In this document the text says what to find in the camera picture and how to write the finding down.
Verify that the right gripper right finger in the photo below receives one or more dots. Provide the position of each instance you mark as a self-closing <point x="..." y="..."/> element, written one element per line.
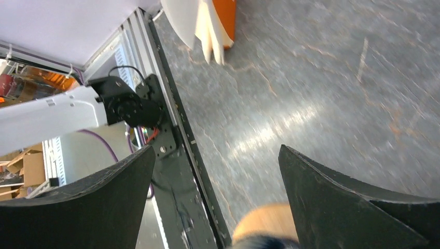
<point x="333" y="210"/>

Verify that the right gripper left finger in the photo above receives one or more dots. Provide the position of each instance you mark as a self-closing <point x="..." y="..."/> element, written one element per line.
<point x="102" y="210"/>

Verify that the round wooden dripper stand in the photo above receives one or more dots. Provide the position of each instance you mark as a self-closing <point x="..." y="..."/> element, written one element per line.
<point x="273" y="220"/>

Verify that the coffee filter paper pack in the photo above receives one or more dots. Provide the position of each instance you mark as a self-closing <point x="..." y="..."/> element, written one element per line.
<point x="212" y="22"/>

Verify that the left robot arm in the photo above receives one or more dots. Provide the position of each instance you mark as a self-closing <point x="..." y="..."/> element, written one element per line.
<point x="104" y="102"/>

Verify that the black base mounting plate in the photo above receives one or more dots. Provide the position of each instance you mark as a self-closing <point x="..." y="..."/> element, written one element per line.
<point x="185" y="214"/>

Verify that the cardboard boxes outside cell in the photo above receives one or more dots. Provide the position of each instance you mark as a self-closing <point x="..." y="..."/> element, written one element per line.
<point x="21" y="172"/>

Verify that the grey slotted cable duct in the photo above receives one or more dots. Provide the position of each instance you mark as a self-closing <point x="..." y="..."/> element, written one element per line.
<point x="53" y="160"/>

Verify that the left aluminium frame post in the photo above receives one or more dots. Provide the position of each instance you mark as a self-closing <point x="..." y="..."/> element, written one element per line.
<point x="134" y="54"/>

